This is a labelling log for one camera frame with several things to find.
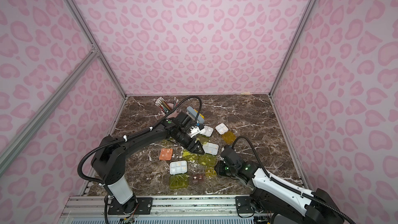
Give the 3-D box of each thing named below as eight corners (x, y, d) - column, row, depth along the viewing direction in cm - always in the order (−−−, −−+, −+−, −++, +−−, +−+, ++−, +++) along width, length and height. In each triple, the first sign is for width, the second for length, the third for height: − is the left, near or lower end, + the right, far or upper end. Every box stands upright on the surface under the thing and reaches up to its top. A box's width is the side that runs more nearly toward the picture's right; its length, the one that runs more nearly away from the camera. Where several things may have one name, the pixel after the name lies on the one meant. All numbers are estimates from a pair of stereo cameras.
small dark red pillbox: (192, 183, 82) (192, 181, 79) (193, 176, 84) (192, 174, 81) (204, 183, 82) (204, 181, 79) (204, 176, 84) (204, 174, 81)
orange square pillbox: (159, 160, 90) (158, 159, 88) (161, 149, 94) (160, 148, 93) (171, 160, 90) (171, 159, 88) (173, 149, 94) (172, 148, 92)
